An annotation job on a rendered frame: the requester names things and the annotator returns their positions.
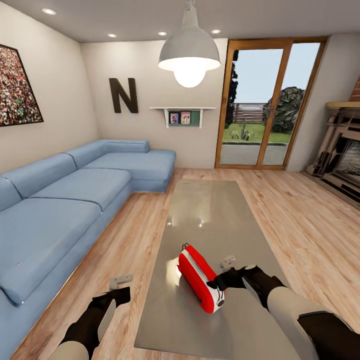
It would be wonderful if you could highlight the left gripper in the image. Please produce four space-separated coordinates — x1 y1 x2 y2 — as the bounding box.
111 286 131 309

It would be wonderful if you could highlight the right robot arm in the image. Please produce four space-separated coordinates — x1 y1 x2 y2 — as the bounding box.
206 255 360 360

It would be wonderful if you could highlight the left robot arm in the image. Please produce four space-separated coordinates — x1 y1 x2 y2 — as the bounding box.
47 274 134 360

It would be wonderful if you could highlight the radio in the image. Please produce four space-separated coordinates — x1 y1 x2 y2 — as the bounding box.
177 245 225 314

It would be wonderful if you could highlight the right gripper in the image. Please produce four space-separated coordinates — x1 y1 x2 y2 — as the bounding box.
206 267 239 292

